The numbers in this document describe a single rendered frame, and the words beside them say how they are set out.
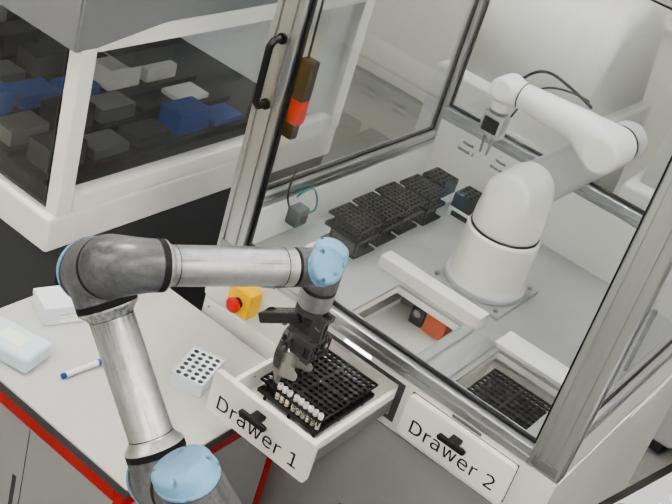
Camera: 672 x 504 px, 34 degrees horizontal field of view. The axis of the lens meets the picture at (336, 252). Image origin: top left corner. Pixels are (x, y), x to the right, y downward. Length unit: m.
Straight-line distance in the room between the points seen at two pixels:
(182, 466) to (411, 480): 0.83
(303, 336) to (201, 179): 0.99
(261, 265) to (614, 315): 0.70
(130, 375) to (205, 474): 0.24
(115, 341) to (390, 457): 0.88
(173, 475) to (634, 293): 0.93
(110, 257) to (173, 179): 1.22
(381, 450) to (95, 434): 0.68
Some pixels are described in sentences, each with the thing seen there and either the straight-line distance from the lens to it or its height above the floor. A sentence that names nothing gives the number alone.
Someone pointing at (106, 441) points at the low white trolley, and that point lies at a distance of 2.47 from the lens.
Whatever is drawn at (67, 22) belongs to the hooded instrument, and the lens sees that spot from 2.65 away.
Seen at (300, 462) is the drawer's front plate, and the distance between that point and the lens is 2.38.
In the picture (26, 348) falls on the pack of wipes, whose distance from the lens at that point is 2.61.
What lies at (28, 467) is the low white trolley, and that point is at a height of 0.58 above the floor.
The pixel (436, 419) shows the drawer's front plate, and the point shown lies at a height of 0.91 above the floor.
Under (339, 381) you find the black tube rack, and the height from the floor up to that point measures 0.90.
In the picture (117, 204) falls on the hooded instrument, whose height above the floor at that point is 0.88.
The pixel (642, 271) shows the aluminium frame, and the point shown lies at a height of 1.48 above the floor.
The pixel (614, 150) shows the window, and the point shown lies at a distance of 2.17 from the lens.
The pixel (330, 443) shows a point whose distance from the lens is 2.45.
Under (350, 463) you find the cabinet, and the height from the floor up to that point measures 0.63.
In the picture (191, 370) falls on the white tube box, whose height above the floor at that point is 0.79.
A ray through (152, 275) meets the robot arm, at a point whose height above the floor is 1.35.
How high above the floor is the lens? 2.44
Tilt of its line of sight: 31 degrees down
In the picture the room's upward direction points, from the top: 18 degrees clockwise
